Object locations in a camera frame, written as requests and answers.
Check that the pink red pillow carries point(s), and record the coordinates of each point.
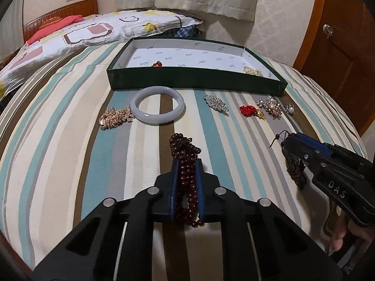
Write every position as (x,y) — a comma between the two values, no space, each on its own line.
(50,28)

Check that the wooden headboard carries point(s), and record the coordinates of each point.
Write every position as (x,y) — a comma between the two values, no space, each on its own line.
(84,8)

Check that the red tassel gold pendant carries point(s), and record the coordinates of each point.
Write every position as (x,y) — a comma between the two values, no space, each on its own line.
(157,64)

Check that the striped bed cover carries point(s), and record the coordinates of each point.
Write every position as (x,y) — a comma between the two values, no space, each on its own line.
(57,164)

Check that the wooden door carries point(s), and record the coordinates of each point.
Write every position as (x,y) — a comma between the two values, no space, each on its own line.
(343,64)

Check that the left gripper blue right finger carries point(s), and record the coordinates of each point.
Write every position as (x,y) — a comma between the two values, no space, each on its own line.
(199,188)

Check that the green shallow box tray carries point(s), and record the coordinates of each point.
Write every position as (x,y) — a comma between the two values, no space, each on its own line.
(192,64)

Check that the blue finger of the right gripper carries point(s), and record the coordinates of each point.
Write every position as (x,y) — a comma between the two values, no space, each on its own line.
(314,144)

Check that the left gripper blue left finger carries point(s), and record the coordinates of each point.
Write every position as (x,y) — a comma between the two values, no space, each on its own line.
(173,188)

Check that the pale jade bangle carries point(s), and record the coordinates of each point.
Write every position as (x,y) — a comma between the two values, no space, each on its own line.
(146,103)

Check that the metal door lock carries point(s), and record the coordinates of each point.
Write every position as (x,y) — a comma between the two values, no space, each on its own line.
(327,30)

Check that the right hand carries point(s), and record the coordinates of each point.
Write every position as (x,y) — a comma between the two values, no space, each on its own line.
(345,226)

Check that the left side curtain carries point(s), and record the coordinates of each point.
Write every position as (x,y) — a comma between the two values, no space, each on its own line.
(12,29)

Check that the white patterned quilt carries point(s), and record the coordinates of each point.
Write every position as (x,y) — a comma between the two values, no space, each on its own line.
(93,30)

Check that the pearl flower brooch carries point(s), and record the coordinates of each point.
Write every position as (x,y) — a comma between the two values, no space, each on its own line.
(289,108)

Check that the silver rhinestone brooch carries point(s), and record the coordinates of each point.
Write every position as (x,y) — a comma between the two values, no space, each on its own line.
(215,103)

